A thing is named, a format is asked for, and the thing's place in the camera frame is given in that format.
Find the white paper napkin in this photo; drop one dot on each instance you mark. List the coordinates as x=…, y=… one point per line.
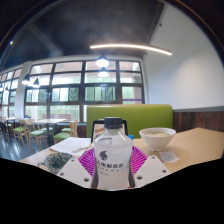
x=169, y=156

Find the green speckled enamel mug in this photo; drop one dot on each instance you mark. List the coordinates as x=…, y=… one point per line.
x=56, y=161

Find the white ceramic bowl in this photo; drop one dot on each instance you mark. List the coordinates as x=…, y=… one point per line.
x=157, y=140

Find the group of green-seated wooden chairs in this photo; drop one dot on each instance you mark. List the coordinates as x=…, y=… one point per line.
x=61, y=135

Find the large wooden dining table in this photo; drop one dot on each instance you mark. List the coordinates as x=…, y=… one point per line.
x=50, y=121

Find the small wooden dining table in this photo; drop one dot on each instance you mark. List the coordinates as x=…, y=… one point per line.
x=6, y=118

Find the group of black pendant lamps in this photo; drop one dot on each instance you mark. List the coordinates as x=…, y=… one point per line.
x=102, y=61

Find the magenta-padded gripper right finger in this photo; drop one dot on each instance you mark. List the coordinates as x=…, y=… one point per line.
x=150, y=168

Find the small blue-capped bottle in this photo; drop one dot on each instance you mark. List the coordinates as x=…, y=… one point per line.
x=131, y=137

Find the green upholstered bench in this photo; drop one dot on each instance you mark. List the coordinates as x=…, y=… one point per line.
x=146, y=116

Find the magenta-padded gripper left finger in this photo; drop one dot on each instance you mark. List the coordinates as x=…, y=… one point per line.
x=73, y=171

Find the curved linear ceiling light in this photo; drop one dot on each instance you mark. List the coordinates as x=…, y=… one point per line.
x=133, y=46

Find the open white book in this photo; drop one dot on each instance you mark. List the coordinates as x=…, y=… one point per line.
x=70, y=145

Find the clear plastic water bottle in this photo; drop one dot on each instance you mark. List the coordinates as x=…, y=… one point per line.
x=112, y=160

